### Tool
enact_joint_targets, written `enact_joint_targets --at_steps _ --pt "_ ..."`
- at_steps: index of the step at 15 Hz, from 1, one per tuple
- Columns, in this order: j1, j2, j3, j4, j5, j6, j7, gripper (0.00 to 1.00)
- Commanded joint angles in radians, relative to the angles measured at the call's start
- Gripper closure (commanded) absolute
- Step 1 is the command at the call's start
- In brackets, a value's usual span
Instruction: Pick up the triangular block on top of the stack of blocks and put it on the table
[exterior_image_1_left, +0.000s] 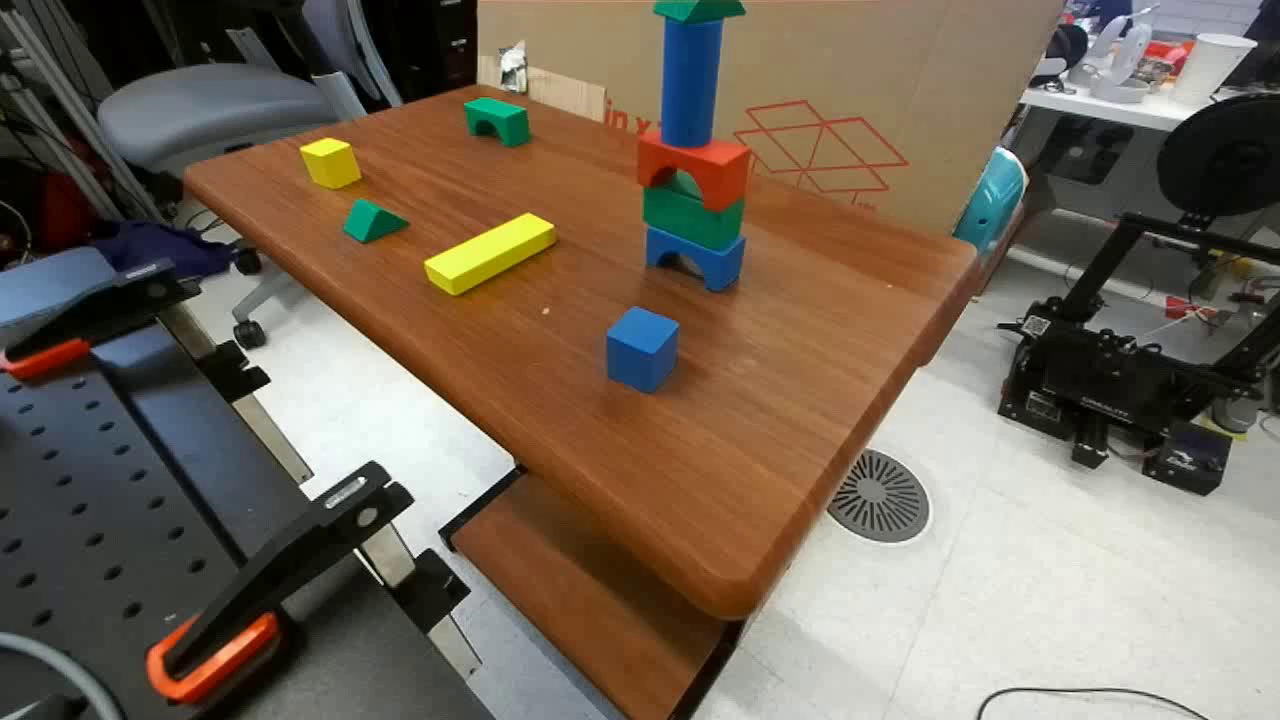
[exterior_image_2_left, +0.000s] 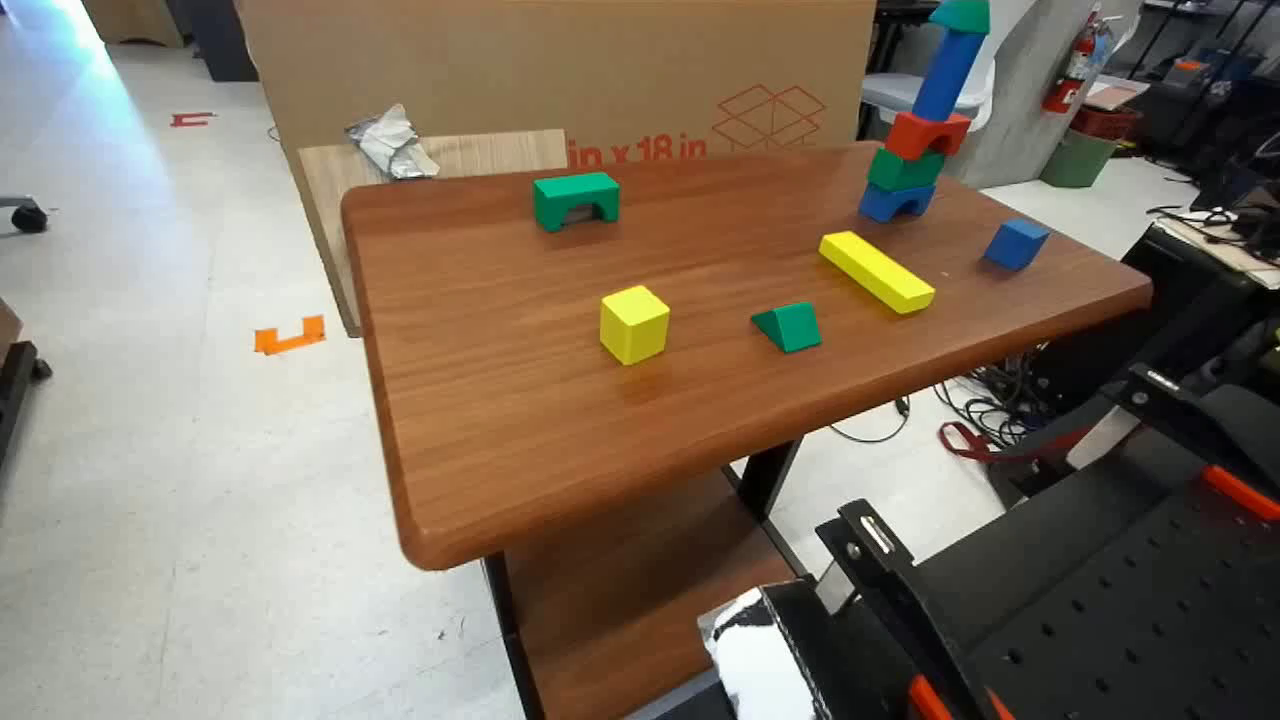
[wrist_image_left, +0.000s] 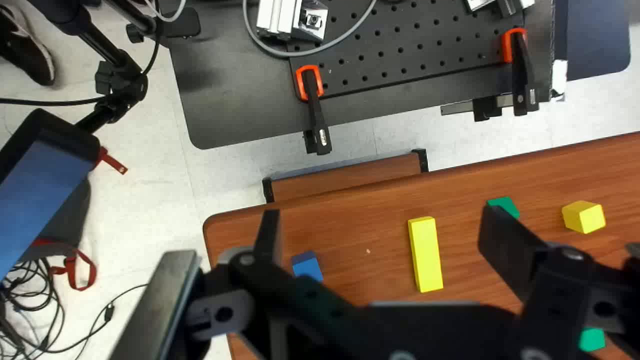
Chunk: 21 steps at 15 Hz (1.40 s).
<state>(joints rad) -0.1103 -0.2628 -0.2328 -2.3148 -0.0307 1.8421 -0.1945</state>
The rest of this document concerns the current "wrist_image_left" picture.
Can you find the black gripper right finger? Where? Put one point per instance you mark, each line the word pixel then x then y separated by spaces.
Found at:
pixel 510 248

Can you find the orange black clamp far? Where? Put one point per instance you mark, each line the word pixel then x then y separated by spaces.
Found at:
pixel 514 52

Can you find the blue black flat case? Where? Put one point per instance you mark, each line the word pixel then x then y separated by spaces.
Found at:
pixel 40 166

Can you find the orange black clamp near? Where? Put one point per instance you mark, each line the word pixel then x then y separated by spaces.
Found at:
pixel 311 88

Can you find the orange black clamp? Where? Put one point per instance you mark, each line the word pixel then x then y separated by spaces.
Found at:
pixel 311 88
pixel 514 52

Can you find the blue cube block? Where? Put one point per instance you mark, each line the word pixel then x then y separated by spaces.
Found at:
pixel 307 264

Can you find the black tripod stand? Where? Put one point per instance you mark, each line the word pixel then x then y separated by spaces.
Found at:
pixel 119 78

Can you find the long yellow rectangular block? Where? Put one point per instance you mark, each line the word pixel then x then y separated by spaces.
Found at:
pixel 425 248

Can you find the black perforated breadboard plate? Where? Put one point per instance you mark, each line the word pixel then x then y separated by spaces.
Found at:
pixel 414 40

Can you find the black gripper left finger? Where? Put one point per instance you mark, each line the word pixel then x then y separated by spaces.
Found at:
pixel 266 245

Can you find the black shoe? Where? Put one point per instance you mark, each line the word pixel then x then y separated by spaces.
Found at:
pixel 22 49

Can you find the yellow cube block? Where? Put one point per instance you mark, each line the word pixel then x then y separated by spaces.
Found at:
pixel 585 216

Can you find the wooden keyboard tray shelf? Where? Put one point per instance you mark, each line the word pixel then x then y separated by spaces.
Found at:
pixel 343 176

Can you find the green triangular block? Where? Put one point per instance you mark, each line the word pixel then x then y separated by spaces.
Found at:
pixel 507 204

